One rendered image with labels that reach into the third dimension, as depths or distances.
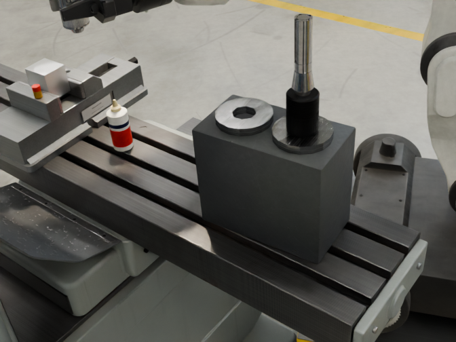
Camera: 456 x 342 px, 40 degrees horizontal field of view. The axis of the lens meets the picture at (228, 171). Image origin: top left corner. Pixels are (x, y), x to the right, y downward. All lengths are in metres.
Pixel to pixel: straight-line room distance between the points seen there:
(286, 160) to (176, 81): 2.56
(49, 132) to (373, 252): 0.66
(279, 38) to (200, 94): 0.75
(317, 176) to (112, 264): 0.50
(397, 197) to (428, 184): 0.12
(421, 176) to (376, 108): 1.37
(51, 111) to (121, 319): 0.44
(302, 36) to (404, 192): 0.92
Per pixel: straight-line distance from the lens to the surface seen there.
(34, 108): 1.29
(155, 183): 1.16
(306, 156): 0.88
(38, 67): 1.31
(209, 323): 1.62
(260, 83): 3.32
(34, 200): 1.31
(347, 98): 3.18
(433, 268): 1.52
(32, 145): 1.26
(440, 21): 1.33
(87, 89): 1.31
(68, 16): 1.11
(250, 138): 0.92
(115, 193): 1.15
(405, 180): 1.72
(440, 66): 1.32
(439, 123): 1.42
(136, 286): 1.29
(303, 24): 0.82
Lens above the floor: 1.65
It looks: 38 degrees down
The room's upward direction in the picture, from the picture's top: 5 degrees counter-clockwise
